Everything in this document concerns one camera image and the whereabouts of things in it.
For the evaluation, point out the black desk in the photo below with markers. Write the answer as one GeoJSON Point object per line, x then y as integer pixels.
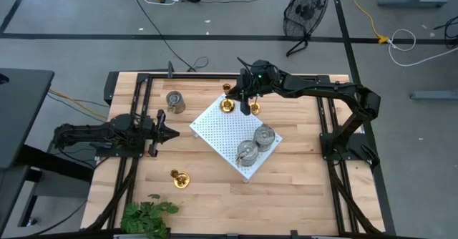
{"type": "Point", "coordinates": [21, 106]}

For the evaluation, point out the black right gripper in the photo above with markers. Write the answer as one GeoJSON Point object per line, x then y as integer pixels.
{"type": "Point", "coordinates": [261, 76]}

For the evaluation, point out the silver scented candle tin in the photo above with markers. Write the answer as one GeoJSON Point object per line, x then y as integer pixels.
{"type": "Point", "coordinates": [264, 135]}
{"type": "Point", "coordinates": [247, 149]}
{"type": "Point", "coordinates": [175, 101]}

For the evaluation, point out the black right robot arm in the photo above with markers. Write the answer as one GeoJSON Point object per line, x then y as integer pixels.
{"type": "Point", "coordinates": [322, 88]}

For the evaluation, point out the green artificial plant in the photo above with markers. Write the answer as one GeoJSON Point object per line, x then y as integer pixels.
{"type": "Point", "coordinates": [146, 217]}

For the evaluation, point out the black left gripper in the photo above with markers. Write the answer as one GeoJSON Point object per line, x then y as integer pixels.
{"type": "Point", "coordinates": [154, 131]}

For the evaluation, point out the white perforated metal shelf riser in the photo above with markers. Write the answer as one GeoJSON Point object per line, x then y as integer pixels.
{"type": "Point", "coordinates": [222, 131]}

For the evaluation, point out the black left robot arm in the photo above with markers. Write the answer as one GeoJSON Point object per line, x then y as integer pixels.
{"type": "Point", "coordinates": [82, 133]}

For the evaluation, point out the black floor fan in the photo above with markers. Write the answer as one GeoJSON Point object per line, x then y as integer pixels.
{"type": "Point", "coordinates": [304, 10]}

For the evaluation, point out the black aluminium rig frame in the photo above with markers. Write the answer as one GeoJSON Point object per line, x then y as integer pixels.
{"type": "Point", "coordinates": [232, 77]}

